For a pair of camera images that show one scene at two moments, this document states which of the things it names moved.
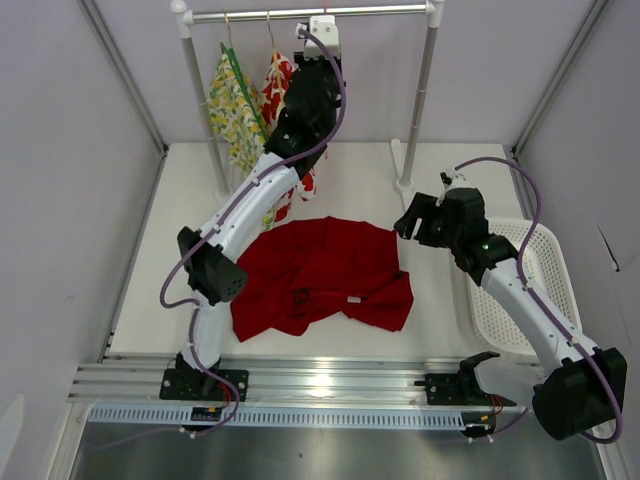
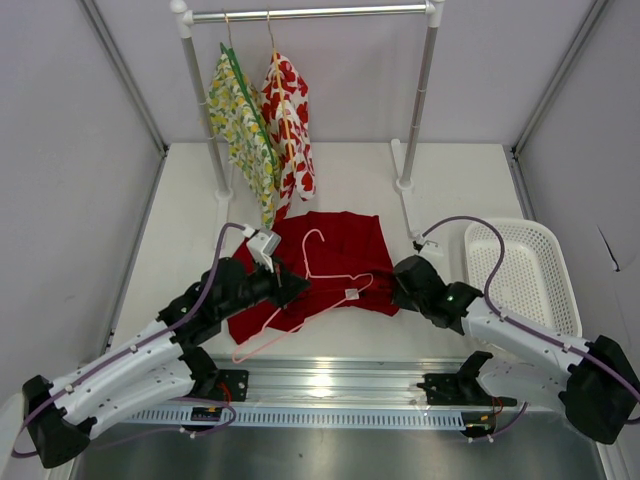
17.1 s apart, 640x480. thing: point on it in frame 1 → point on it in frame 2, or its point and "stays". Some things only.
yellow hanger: [276, 63] stays
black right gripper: [406, 225] → [400, 299]
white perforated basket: [543, 267] stays
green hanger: [230, 53] stays
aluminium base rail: [306, 382] stays
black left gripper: [328, 62] → [284, 285]
